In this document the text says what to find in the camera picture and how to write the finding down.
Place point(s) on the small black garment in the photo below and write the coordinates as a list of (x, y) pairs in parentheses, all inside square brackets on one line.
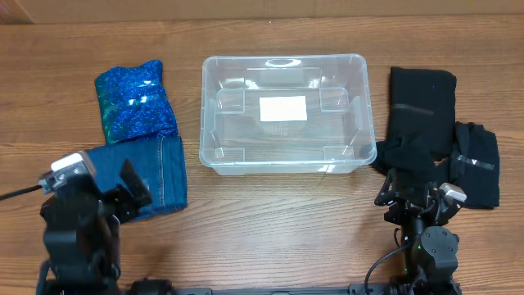
[(410, 157)]

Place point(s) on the black folded garment right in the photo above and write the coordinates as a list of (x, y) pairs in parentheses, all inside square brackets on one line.
[(473, 165)]

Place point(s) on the white label in bin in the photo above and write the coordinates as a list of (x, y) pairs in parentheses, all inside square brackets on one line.
[(281, 109)]

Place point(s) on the clear plastic storage bin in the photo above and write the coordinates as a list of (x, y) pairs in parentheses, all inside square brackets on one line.
[(337, 138)]

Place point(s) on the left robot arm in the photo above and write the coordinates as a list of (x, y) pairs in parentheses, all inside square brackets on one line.
[(82, 228)]

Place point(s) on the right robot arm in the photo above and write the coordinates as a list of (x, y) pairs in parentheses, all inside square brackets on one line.
[(428, 248)]

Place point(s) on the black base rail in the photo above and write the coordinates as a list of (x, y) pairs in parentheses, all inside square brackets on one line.
[(162, 286)]

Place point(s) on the blue denim jeans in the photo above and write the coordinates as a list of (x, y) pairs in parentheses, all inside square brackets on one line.
[(160, 164)]

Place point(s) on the blue sequin cloth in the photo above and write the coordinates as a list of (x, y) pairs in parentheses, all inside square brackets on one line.
[(133, 103)]

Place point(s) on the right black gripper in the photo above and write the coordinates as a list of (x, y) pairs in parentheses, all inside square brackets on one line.
[(413, 203)]

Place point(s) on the large black folded garment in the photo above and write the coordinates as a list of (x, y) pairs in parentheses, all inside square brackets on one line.
[(422, 105)]

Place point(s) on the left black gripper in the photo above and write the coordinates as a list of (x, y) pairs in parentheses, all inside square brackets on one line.
[(119, 197)]

